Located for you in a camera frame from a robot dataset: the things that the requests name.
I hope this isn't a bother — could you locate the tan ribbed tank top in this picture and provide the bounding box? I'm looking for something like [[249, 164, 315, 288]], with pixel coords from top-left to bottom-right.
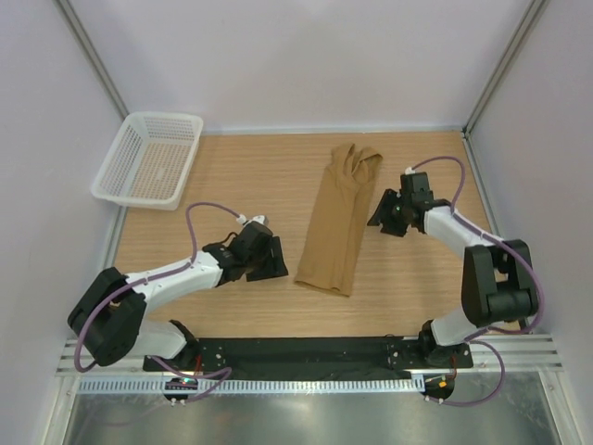
[[295, 144, 383, 297]]

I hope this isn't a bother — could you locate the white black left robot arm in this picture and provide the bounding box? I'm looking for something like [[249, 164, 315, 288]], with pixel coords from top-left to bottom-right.
[[68, 219, 288, 373]]

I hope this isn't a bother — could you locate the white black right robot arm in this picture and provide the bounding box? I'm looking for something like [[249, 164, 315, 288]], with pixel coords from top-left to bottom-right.
[[368, 169, 543, 367]]

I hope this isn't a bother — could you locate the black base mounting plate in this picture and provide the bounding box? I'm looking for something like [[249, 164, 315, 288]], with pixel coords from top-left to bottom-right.
[[165, 335, 473, 381]]

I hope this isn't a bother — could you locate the white perforated plastic basket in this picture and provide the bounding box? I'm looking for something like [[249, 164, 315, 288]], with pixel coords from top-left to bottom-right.
[[91, 111, 204, 210]]

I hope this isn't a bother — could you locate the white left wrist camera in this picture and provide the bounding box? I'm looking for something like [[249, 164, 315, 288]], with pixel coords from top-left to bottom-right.
[[236, 214, 269, 226]]

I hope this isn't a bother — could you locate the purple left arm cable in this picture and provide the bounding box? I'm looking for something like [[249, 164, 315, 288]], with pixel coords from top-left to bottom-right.
[[73, 202, 233, 402]]

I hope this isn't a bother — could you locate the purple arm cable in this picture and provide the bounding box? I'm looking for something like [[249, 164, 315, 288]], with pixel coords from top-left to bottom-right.
[[73, 202, 233, 402], [405, 156, 548, 407]]

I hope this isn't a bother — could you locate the slotted grey cable duct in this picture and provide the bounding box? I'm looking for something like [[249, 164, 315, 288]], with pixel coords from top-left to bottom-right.
[[78, 375, 425, 395]]

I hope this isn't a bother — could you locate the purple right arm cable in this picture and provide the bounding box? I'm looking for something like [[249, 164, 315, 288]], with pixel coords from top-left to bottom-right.
[[405, 156, 548, 407]]

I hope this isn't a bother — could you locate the aluminium frame rail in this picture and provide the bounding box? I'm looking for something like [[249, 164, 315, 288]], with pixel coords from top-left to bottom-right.
[[55, 336, 564, 379]]

